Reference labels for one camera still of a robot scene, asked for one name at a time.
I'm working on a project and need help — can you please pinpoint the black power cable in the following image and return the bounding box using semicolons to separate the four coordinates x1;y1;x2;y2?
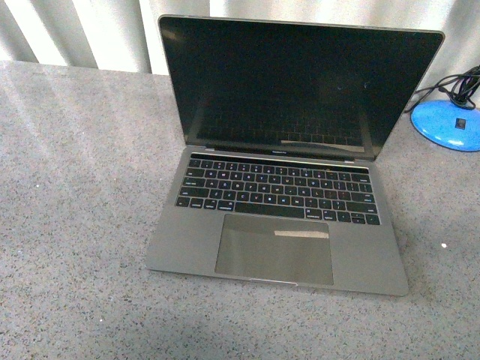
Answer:
406;64;480;113

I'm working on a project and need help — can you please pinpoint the white curtain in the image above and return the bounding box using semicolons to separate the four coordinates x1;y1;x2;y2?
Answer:
1;1;479;81

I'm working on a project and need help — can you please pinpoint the blue lamp base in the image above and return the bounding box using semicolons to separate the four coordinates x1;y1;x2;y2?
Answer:
410;100;479;152

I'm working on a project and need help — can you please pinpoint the grey laptop computer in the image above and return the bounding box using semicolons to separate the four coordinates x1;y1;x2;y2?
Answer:
145;15;445;296

